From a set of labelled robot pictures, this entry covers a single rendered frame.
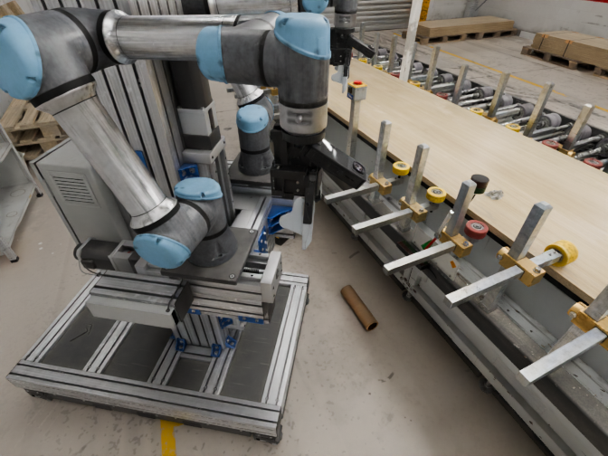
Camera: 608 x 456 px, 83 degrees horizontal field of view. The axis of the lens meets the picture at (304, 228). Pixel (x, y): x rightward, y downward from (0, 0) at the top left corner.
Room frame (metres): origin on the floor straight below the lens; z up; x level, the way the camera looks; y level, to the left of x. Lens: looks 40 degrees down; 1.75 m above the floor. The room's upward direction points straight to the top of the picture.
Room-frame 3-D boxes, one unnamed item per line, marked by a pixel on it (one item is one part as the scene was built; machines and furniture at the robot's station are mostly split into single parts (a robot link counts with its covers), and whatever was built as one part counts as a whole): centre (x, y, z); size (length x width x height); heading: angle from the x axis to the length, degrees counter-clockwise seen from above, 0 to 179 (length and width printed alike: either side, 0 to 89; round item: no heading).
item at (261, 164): (1.23, 0.19, 1.09); 0.15 x 0.15 x 0.10
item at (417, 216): (1.22, -0.48, 0.83); 0.13 x 0.06 x 0.05; 25
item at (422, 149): (1.24, -0.47, 0.89); 0.03 x 0.03 x 0.48; 25
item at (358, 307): (1.28, -0.33, 0.04); 0.30 x 0.08 x 0.08; 25
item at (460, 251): (0.99, -0.59, 0.85); 0.13 x 0.06 x 0.05; 25
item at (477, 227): (1.01, -0.67, 0.85); 0.08 x 0.08 x 0.11
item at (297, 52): (0.52, 0.00, 1.62); 0.09 x 0.08 x 0.11; 73
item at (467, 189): (1.01, -0.58, 0.87); 0.03 x 0.03 x 0.48; 25
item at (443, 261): (1.03, -0.54, 0.75); 0.26 x 0.01 x 0.10; 25
